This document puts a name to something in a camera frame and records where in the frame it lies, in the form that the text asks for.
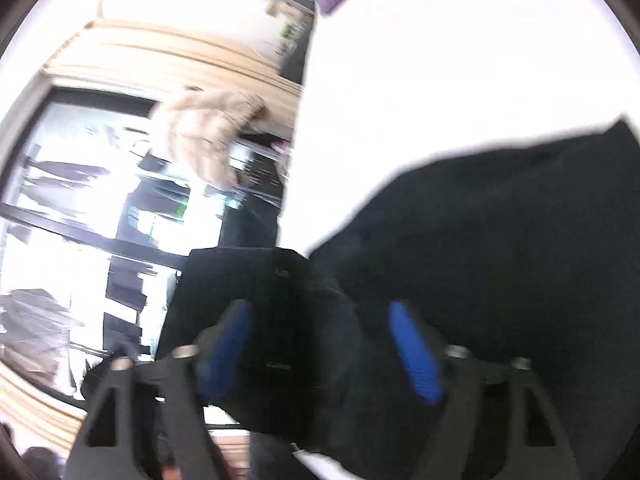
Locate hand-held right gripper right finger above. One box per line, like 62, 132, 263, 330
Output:
387, 301, 583, 480

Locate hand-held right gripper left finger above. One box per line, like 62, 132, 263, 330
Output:
62, 299, 256, 480

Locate black denim pants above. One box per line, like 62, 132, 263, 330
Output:
155, 117, 640, 480

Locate black framed glass door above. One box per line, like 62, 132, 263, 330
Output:
0, 85, 291, 406

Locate beige puffer jacket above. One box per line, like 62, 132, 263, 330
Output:
150, 89, 267, 188

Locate bed with white sheet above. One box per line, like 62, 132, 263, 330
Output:
280, 0, 636, 480

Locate dark grey nightstand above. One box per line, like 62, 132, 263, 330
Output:
277, 10, 316, 86

